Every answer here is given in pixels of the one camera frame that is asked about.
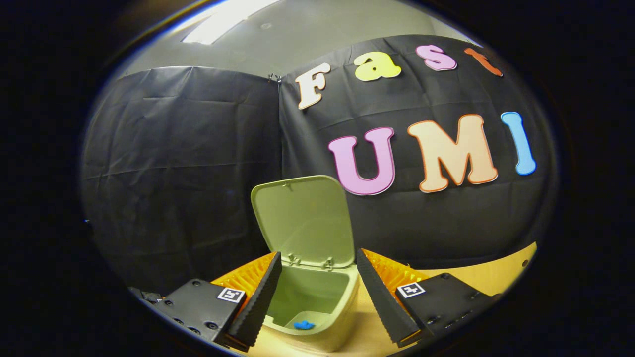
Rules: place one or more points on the blue paper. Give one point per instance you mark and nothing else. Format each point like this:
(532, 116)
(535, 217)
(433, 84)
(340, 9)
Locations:
(303, 325)

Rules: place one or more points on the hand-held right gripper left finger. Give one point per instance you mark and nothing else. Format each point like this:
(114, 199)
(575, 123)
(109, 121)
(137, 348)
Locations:
(263, 302)

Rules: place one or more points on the ceiling light panel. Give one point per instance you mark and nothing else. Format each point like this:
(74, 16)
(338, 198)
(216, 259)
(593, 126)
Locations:
(223, 22)

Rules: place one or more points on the green desktop garbage bin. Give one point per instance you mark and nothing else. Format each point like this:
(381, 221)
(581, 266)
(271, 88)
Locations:
(307, 223)

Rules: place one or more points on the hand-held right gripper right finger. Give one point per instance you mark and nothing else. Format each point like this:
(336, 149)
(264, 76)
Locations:
(382, 302)

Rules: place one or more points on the black backdrop cloth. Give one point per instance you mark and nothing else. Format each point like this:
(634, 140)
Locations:
(198, 148)

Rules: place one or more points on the small black cloth clip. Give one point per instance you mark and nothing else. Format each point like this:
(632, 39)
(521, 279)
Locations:
(274, 78)

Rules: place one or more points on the wooden desktop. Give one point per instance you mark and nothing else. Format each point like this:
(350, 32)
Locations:
(476, 277)

